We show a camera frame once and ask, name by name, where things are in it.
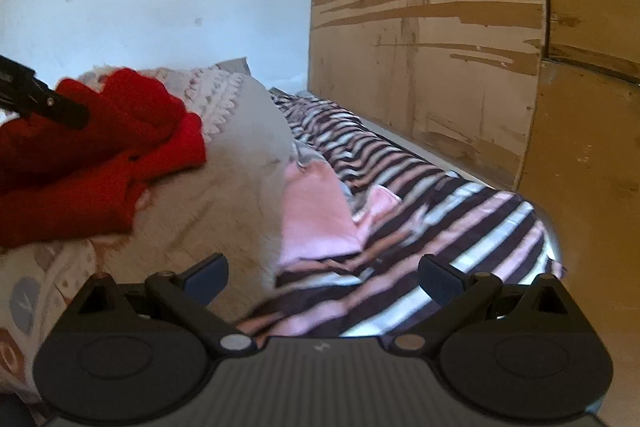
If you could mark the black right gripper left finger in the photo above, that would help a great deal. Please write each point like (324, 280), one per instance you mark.
(184, 299)

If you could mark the patterned circle print duvet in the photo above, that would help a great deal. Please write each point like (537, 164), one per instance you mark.
(231, 205)

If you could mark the red knitted sweater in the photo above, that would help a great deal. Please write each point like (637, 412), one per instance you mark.
(62, 183)

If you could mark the pink folded cloth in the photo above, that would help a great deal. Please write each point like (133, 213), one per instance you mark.
(319, 221)

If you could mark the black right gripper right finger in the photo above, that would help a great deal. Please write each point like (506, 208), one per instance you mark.
(461, 297)

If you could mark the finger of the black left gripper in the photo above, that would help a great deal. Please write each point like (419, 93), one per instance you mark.
(23, 93)

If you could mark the striped bed sheet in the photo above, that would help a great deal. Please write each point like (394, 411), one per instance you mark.
(376, 292)

